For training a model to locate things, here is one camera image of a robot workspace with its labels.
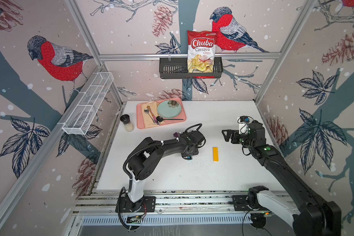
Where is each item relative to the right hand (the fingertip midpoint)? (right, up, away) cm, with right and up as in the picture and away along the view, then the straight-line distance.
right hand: (228, 129), depth 82 cm
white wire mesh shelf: (-79, +15, -4) cm, 80 cm away
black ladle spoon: (-43, +5, +26) cm, 51 cm away
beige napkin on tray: (-52, +3, +25) cm, 58 cm away
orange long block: (-5, -17, +10) cm, 20 cm away
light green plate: (-37, +13, +35) cm, 52 cm away
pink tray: (-58, +3, +25) cm, 63 cm away
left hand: (-18, -14, +9) cm, 25 cm away
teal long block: (-23, -15, -3) cm, 28 cm away
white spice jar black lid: (-64, +1, +18) cm, 67 cm away
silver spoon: (-55, +11, +32) cm, 65 cm away
